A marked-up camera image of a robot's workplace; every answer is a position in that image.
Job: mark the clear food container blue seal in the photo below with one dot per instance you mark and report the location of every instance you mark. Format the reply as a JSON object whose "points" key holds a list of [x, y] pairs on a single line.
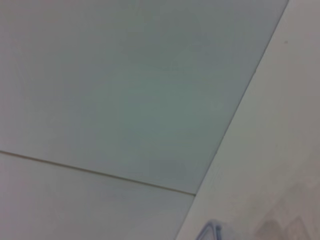
{"points": [[212, 228]]}

